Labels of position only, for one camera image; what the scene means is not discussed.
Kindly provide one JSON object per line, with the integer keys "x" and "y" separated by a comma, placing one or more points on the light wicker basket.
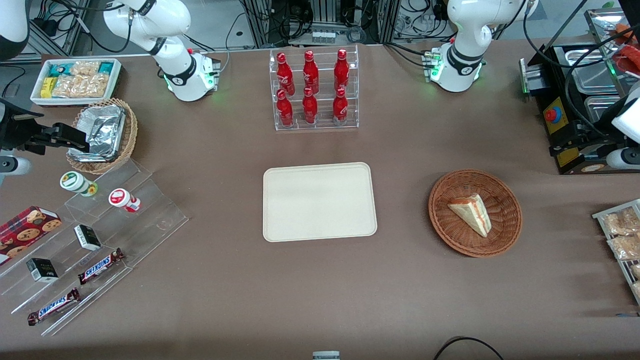
{"x": 131, "y": 131}

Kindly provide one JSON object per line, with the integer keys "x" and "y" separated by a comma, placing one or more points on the clear acrylic stepped stand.
{"x": 150, "y": 220}

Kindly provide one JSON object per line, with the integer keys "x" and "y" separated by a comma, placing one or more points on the stainless steel pan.
{"x": 600, "y": 106}
{"x": 592, "y": 75}

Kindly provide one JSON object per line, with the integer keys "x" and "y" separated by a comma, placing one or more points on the yellow snack packet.
{"x": 47, "y": 87}

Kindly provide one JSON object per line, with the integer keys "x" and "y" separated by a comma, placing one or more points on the small rice cracker bag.
{"x": 85, "y": 68}

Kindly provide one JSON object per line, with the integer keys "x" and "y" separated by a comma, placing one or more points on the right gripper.
{"x": 15, "y": 131}

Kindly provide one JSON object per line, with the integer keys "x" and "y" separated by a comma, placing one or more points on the white rectangular snack bin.
{"x": 75, "y": 102}

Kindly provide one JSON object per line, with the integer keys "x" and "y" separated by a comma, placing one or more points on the beige plastic tray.
{"x": 320, "y": 202}

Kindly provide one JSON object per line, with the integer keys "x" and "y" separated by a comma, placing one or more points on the clear acrylic bottle rack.
{"x": 322, "y": 127}

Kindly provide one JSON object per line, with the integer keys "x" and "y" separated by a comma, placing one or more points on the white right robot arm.
{"x": 175, "y": 65}

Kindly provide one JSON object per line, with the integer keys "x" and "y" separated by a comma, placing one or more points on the snickers chocolate bar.
{"x": 54, "y": 306}
{"x": 100, "y": 266}

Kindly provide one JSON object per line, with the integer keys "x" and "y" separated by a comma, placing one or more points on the small black box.
{"x": 42, "y": 270}
{"x": 88, "y": 237}

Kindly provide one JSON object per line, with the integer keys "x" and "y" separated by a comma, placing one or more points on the red cola bottle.
{"x": 285, "y": 111}
{"x": 341, "y": 70}
{"x": 285, "y": 75}
{"x": 310, "y": 109}
{"x": 311, "y": 72}
{"x": 340, "y": 109}

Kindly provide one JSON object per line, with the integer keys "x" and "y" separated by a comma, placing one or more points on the small teal snack packet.
{"x": 106, "y": 67}

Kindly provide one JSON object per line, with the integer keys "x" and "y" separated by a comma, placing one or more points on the red lid yogurt cup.
{"x": 120, "y": 198}

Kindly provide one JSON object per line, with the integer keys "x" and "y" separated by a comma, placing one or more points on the metal equipment rack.
{"x": 325, "y": 15}

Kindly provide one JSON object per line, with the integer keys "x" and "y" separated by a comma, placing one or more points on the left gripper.
{"x": 598, "y": 131}

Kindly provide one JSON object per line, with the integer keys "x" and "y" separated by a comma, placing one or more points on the triangular sandwich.
{"x": 472, "y": 215}

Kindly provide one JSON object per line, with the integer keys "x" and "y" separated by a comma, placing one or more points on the black food warmer machine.
{"x": 555, "y": 56}

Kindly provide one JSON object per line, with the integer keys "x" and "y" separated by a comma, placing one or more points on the silver metal snack tray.
{"x": 600, "y": 216}

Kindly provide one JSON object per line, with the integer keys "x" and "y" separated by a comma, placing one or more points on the green lid yogurt cup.
{"x": 74, "y": 181}

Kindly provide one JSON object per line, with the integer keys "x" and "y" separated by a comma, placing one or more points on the white power strip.
{"x": 322, "y": 36}

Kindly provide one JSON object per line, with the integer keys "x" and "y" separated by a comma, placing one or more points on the round brown wicker basket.
{"x": 450, "y": 235}

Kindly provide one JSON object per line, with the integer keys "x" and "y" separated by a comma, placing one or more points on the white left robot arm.
{"x": 465, "y": 30}

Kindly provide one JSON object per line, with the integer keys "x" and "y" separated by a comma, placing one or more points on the small grey device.
{"x": 326, "y": 356}

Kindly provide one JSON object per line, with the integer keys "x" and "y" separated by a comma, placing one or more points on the red cookie box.
{"x": 25, "y": 232}

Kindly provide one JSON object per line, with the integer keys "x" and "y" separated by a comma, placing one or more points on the aluminium foil container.
{"x": 102, "y": 130}

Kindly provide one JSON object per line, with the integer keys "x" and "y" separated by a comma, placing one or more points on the clear bagged fried snack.
{"x": 636, "y": 271}
{"x": 625, "y": 247}
{"x": 637, "y": 290}
{"x": 622, "y": 222}

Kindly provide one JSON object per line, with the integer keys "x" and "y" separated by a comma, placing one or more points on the red emergency stop button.
{"x": 552, "y": 115}

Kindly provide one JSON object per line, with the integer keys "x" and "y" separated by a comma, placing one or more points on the large rice cracker bag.
{"x": 80, "y": 86}

